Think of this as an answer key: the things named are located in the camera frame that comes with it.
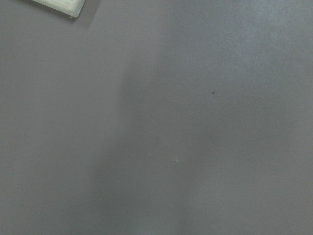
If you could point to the wooden cutting board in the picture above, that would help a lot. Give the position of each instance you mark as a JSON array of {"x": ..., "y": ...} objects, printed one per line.
[{"x": 71, "y": 8}]

